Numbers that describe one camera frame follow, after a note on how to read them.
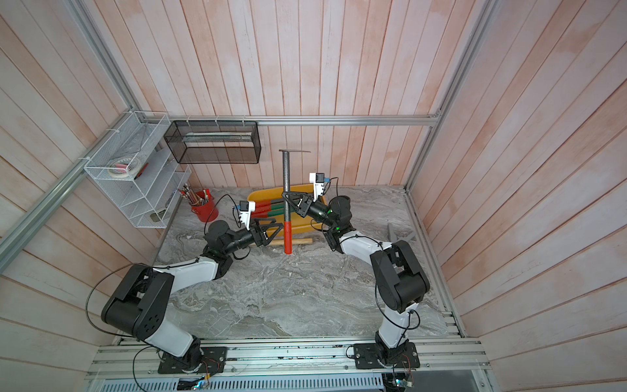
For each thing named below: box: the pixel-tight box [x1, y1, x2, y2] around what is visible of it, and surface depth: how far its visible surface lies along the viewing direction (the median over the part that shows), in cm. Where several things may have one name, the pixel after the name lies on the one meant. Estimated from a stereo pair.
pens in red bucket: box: [177, 182, 211, 207], surface depth 98 cm
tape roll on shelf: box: [107, 156, 142, 179], surface depth 75 cm
